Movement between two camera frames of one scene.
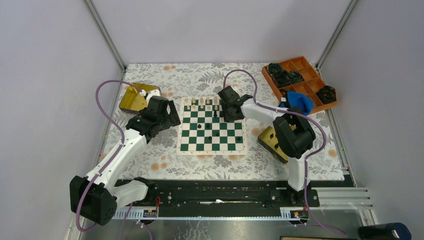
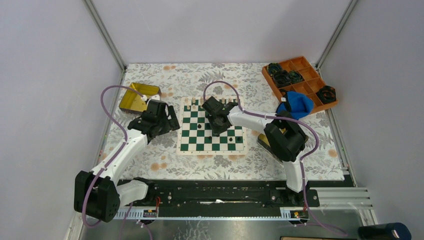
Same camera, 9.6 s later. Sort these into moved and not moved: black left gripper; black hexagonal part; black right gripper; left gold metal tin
Moved: black right gripper
Not moved: black hexagonal part; left gold metal tin; black left gripper
